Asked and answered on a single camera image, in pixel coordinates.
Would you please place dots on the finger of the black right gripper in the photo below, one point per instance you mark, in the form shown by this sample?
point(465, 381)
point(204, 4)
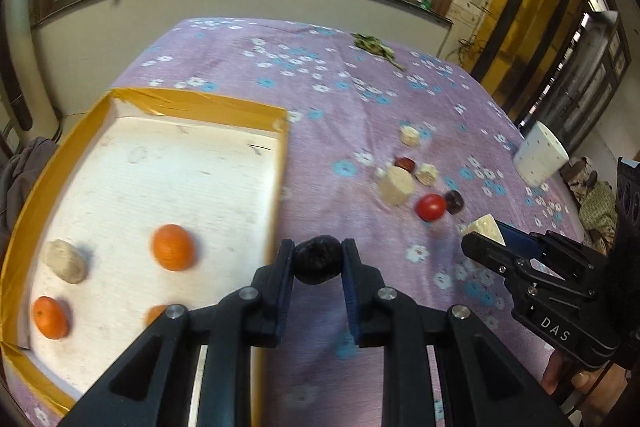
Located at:
point(497, 258)
point(440, 367)

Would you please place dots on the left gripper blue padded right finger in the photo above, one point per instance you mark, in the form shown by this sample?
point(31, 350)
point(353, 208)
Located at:
point(520, 243)

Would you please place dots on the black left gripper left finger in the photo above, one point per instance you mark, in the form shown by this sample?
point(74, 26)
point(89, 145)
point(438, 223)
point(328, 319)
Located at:
point(193, 366)

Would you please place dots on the dark round fruit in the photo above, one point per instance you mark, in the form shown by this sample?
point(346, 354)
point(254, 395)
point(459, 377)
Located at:
point(454, 202)

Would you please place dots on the red tomato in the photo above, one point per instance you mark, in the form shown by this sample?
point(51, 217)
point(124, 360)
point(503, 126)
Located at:
point(430, 207)

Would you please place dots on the small beige corn chunk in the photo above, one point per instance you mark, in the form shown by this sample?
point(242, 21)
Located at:
point(426, 174)

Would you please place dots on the small orange mandarin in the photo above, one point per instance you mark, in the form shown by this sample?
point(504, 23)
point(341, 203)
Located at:
point(49, 317)

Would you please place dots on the red jujube date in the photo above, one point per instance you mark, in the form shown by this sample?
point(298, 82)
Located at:
point(405, 163)

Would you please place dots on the large beige corn piece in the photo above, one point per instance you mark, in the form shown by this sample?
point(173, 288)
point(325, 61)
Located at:
point(396, 186)

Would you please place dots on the large orange mandarin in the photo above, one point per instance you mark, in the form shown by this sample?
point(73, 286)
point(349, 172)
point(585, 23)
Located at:
point(172, 247)

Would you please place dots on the dark purple plum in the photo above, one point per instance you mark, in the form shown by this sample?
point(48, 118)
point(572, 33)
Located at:
point(318, 260)

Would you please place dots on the person's hand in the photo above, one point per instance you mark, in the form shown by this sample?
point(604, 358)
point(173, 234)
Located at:
point(602, 393)

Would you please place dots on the white dotted paper cup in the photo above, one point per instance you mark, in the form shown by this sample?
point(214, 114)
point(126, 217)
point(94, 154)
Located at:
point(540, 156)

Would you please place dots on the purple floral tablecloth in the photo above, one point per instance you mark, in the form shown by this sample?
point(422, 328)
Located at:
point(345, 108)

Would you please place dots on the yellow-rimmed white tray box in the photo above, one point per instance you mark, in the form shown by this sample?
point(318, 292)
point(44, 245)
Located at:
point(140, 159)

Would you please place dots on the green dried leaves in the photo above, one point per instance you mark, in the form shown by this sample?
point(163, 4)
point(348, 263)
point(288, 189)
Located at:
point(376, 47)

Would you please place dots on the grey jacket on chair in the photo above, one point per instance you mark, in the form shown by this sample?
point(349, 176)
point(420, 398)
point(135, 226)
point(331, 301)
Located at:
point(18, 176)

